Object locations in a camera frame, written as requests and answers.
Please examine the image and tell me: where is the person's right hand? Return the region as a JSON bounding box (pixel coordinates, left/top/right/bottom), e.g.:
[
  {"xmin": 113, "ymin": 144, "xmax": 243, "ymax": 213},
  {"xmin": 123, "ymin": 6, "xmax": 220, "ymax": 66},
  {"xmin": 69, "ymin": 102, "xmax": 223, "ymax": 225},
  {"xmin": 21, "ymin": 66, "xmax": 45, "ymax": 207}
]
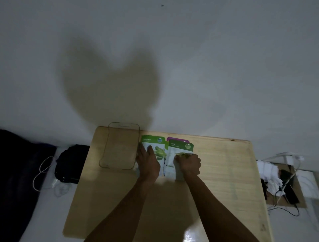
[{"xmin": 173, "ymin": 153, "xmax": 202, "ymax": 181}]

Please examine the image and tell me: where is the person's left hand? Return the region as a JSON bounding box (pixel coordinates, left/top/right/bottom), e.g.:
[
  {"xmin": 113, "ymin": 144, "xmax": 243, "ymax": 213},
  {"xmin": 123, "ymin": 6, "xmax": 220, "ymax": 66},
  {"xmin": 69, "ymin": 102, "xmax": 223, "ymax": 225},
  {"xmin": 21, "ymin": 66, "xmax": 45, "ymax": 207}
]
[{"xmin": 136, "ymin": 143, "xmax": 161, "ymax": 182}]

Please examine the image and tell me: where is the group of face mask packets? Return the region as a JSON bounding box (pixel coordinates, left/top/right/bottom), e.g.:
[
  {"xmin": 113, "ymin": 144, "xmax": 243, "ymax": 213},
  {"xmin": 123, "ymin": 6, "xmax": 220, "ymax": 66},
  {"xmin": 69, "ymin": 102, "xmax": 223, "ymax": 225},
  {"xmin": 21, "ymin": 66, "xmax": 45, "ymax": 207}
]
[{"xmin": 136, "ymin": 135, "xmax": 195, "ymax": 181}]

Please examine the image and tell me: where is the clear plastic container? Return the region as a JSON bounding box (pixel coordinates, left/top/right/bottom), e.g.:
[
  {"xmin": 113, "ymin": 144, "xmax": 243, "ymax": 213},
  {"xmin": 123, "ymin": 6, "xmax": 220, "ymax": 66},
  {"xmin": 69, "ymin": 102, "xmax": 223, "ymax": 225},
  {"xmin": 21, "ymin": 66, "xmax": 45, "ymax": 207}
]
[{"xmin": 99, "ymin": 122, "xmax": 141, "ymax": 171}]

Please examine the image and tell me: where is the person's left forearm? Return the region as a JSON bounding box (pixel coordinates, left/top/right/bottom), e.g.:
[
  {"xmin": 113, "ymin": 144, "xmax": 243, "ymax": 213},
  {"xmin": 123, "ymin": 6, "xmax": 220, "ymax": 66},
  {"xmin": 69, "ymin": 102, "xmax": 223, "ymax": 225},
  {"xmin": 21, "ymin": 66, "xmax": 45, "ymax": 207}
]
[{"xmin": 83, "ymin": 174, "xmax": 156, "ymax": 242}]

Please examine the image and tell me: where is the person's right forearm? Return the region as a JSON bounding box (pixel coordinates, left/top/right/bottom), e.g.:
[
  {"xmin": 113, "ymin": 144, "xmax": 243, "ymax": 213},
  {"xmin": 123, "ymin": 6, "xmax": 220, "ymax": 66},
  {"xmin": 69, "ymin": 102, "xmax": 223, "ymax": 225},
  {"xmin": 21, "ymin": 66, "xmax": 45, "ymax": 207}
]
[{"xmin": 184, "ymin": 174, "xmax": 261, "ymax": 242}]

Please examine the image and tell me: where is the light wooden table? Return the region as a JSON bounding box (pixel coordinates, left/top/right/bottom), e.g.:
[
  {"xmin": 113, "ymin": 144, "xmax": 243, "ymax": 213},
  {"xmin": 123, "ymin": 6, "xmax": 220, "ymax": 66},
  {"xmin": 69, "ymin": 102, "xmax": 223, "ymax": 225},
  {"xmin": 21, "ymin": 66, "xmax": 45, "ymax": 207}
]
[{"xmin": 62, "ymin": 126, "xmax": 273, "ymax": 242}]

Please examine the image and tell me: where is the black bag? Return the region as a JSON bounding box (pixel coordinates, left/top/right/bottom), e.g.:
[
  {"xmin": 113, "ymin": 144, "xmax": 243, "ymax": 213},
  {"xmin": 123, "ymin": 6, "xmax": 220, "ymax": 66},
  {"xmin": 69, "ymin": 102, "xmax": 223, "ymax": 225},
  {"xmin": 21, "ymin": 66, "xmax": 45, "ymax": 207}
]
[{"xmin": 54, "ymin": 144, "xmax": 91, "ymax": 185}]

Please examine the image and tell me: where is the small black pouch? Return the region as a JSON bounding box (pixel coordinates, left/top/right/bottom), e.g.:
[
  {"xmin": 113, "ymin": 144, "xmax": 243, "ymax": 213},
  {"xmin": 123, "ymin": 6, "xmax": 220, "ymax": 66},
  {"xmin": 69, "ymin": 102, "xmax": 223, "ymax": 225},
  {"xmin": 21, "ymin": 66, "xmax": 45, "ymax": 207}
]
[{"xmin": 260, "ymin": 178, "xmax": 268, "ymax": 201}]

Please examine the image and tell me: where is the crumpled white cloth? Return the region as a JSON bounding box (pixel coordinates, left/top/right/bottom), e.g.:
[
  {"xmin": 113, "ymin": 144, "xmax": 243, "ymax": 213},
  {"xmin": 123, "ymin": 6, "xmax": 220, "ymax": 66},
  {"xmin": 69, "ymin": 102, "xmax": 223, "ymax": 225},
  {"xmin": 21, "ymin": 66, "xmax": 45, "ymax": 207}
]
[{"xmin": 256, "ymin": 160, "xmax": 283, "ymax": 194}]

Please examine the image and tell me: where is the crumpled clear plastic wrapper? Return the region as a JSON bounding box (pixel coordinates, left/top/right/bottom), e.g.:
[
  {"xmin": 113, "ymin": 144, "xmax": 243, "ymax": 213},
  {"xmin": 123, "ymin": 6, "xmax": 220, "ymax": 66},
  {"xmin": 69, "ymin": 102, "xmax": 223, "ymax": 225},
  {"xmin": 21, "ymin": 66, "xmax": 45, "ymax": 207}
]
[{"xmin": 50, "ymin": 178, "xmax": 71, "ymax": 199}]

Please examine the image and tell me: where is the black power bank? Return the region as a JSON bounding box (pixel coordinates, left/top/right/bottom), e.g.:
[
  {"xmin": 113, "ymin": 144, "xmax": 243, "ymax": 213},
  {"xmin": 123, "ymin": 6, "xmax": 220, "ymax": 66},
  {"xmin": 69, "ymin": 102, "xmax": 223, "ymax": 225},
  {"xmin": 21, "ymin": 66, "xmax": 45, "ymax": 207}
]
[{"xmin": 279, "ymin": 169, "xmax": 299, "ymax": 205}]

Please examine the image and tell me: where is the brown cardboard sheet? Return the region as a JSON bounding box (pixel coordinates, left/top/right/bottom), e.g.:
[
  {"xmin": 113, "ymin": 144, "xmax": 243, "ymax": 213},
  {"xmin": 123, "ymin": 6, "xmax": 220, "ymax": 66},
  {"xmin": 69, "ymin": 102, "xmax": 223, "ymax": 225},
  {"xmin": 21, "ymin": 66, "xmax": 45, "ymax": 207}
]
[{"xmin": 264, "ymin": 163, "xmax": 307, "ymax": 209}]

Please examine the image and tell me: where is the dark blanket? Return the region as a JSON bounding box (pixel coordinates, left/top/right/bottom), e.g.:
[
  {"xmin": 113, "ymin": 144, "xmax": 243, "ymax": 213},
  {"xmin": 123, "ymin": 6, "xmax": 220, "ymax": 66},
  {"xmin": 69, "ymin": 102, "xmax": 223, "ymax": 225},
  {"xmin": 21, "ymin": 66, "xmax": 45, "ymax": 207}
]
[{"xmin": 0, "ymin": 129, "xmax": 57, "ymax": 242}]

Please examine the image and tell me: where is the white charging cable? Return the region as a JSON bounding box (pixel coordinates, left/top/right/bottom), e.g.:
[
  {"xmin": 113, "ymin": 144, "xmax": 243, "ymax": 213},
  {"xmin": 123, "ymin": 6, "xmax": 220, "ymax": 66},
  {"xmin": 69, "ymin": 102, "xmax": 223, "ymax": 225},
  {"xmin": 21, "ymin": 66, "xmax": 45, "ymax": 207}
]
[{"xmin": 274, "ymin": 164, "xmax": 299, "ymax": 207}]

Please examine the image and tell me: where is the white looped cable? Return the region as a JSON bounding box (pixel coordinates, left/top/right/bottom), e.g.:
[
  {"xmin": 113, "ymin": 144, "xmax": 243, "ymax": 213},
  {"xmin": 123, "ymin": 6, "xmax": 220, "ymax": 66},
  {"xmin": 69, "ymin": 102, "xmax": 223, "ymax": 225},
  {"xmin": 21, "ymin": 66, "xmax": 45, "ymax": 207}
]
[{"xmin": 32, "ymin": 156, "xmax": 55, "ymax": 192}]

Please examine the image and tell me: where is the thin black cable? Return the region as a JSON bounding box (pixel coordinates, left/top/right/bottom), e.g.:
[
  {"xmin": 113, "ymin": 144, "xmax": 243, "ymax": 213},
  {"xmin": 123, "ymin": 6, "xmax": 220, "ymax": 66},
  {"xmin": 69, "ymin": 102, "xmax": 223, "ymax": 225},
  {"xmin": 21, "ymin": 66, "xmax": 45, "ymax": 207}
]
[{"xmin": 267, "ymin": 203, "xmax": 299, "ymax": 217}]

